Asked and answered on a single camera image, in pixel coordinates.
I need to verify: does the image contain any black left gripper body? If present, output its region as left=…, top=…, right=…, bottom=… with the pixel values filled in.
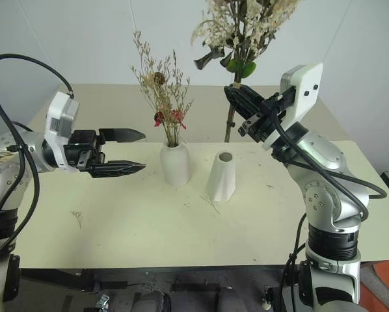
left=63, top=129, right=105, bottom=173

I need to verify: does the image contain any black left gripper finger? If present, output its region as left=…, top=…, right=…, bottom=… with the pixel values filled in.
left=98, top=127, right=146, bottom=144
left=85, top=159, right=147, bottom=180

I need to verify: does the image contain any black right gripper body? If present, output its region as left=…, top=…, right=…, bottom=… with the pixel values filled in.
left=237, top=93, right=289, bottom=144

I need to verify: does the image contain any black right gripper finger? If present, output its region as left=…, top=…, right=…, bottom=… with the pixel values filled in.
left=223, top=84, right=263, bottom=122
left=238, top=84, right=271, bottom=107

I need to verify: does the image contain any cream white flower bouquet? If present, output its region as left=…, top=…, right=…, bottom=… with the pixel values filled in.
left=189, top=0, right=304, bottom=144

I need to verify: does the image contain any dried brown flower bouquet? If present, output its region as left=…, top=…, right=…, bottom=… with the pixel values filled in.
left=131, top=31, right=195, bottom=148

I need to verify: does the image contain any rounded white vase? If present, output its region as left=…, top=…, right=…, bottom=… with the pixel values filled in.
left=159, top=141, right=193, bottom=188

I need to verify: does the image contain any dried twig scrap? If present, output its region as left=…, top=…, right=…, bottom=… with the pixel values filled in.
left=199, top=194, right=221, bottom=215
left=70, top=210, right=85, bottom=229

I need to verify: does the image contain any tapered white vase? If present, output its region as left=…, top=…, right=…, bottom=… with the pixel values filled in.
left=205, top=151, right=238, bottom=203

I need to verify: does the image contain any metal caster wheel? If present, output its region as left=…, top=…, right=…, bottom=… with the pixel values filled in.
left=95, top=292, right=113, bottom=310
left=261, top=285, right=274, bottom=310

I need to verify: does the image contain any dark grey rounded shape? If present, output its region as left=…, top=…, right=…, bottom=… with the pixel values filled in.
left=137, top=289, right=170, bottom=312
left=216, top=285, right=245, bottom=312

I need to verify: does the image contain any orange floor object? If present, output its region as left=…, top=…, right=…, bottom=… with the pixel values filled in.
left=359, top=259, right=389, bottom=312

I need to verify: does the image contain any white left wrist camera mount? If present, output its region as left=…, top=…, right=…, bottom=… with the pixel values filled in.
left=44, top=90, right=81, bottom=174

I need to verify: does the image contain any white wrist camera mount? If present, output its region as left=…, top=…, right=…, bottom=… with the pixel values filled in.
left=44, top=90, right=81, bottom=174
left=262, top=62, right=324, bottom=151

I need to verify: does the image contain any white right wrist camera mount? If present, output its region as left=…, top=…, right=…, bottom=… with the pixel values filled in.
left=262, top=62, right=324, bottom=151

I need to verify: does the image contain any black table frame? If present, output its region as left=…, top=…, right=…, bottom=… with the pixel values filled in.
left=18, top=259, right=301, bottom=295

